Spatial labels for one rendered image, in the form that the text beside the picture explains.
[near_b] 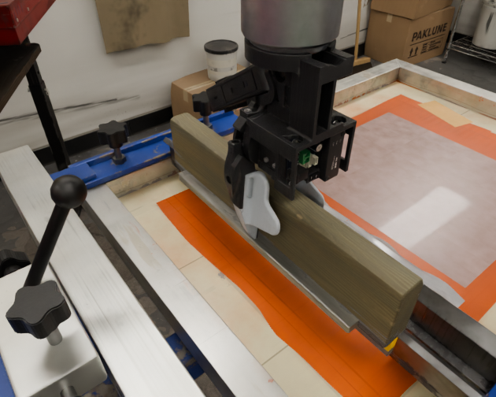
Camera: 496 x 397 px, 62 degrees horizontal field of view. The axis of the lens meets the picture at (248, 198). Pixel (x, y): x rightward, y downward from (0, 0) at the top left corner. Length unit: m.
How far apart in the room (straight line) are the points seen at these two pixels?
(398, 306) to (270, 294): 0.20
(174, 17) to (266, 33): 2.32
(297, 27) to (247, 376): 0.30
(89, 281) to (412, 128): 0.66
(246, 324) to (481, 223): 0.38
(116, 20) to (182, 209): 1.89
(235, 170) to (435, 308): 0.24
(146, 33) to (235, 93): 2.17
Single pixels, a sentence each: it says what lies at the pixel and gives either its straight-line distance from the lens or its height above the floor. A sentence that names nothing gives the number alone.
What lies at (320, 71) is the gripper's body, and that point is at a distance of 0.31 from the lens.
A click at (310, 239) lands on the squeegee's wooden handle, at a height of 1.09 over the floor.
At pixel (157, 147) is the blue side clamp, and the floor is 1.00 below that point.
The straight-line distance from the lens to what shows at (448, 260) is 0.61.
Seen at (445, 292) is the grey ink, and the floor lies 0.96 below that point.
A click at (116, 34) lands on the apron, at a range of 2.46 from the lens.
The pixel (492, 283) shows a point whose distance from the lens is 0.61.
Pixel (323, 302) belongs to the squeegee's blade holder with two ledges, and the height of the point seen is 1.04.
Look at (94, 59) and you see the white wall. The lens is 2.52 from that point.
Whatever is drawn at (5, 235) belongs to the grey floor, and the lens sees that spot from 2.25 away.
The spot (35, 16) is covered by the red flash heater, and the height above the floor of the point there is 1.03.
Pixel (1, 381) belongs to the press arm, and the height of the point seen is 1.04.
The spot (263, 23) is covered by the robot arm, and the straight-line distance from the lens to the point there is 0.31.
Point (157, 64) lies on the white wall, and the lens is 2.69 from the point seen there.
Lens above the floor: 1.36
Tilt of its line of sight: 39 degrees down
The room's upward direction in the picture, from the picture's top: straight up
